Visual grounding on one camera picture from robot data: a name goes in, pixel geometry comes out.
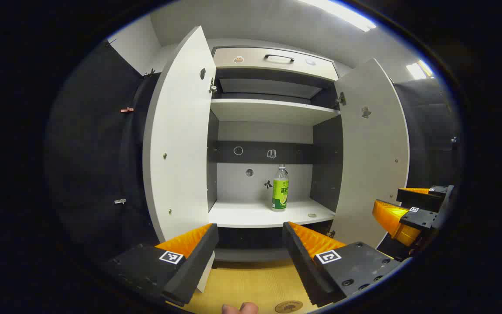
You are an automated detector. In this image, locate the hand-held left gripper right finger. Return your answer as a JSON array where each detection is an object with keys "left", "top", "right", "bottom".
[{"left": 282, "top": 221, "right": 402, "bottom": 307}]

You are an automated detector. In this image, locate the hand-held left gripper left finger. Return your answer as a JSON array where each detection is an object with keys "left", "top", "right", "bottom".
[{"left": 103, "top": 223, "right": 220, "bottom": 306}]

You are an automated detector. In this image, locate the round brown coaster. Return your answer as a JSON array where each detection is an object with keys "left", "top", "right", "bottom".
[{"left": 275, "top": 300, "right": 304, "bottom": 314}]

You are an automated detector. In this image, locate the green label plastic bottle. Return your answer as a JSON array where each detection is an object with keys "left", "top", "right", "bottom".
[{"left": 272, "top": 164, "right": 289, "bottom": 212}]

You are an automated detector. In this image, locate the white and grey cabinet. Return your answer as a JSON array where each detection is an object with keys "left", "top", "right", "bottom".
[{"left": 207, "top": 46, "right": 343, "bottom": 262}]

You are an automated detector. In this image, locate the white cabinet shelf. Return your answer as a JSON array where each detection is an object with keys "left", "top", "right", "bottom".
[{"left": 210, "top": 99, "right": 341, "bottom": 126}]

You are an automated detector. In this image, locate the beige cabinet drawer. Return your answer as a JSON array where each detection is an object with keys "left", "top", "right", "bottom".
[{"left": 213, "top": 47, "right": 339, "bottom": 82}]

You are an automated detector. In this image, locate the black backdrop cloth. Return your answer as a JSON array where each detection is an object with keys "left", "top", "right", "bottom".
[
  {"left": 46, "top": 39, "right": 162, "bottom": 262},
  {"left": 393, "top": 78, "right": 463, "bottom": 192}
]

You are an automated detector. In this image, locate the small ceiling light panel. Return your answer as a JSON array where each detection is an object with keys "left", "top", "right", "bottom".
[{"left": 406, "top": 60, "right": 434, "bottom": 80}]

